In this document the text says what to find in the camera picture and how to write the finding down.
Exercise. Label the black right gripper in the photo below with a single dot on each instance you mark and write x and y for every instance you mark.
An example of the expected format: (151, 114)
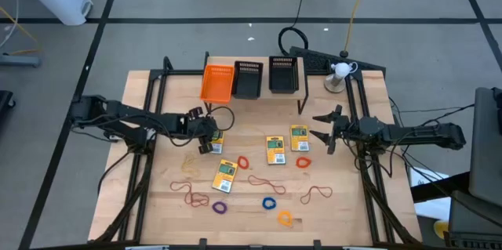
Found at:
(344, 129)

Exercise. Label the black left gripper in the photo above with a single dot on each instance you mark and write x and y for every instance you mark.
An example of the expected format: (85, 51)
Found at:
(200, 128)

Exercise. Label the yellow carded product pack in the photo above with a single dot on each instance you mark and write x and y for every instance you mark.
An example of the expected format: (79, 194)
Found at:
(225, 175)
(275, 152)
(219, 146)
(299, 138)

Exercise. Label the orange plastic basket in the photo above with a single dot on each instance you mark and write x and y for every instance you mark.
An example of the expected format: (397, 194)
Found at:
(215, 85)

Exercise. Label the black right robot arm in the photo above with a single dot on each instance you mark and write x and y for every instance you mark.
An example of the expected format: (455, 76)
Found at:
(415, 132)

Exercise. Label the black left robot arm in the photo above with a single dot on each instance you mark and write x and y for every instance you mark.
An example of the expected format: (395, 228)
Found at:
(125, 114)

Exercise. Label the white bulb table lamp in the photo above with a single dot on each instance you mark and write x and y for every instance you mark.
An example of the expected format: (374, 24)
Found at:
(341, 70)

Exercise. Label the black plastic basket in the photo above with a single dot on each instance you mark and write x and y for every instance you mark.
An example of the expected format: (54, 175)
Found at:
(248, 81)
(283, 77)

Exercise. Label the black keyboard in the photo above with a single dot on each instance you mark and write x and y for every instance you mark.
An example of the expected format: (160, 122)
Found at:
(317, 60)

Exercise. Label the white paper sheet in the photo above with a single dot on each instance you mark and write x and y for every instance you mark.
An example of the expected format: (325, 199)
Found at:
(427, 175)

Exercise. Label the black table clamp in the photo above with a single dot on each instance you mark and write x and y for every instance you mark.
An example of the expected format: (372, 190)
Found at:
(202, 243)
(317, 243)

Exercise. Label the yellow round object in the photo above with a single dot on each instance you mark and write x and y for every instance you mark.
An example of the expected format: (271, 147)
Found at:
(441, 229)

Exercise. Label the grey flat panel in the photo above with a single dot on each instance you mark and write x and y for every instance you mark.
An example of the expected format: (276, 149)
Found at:
(486, 144)

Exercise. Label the black equipment case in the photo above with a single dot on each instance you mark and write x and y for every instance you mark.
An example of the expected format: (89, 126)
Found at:
(474, 218)

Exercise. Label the grey floor stand base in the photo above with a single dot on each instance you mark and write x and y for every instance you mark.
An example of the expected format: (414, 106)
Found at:
(19, 60)

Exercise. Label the black floor equipment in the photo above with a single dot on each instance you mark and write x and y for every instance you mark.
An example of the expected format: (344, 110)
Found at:
(4, 101)

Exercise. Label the black metal table frame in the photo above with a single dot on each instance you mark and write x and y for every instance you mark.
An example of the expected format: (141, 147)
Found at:
(176, 72)

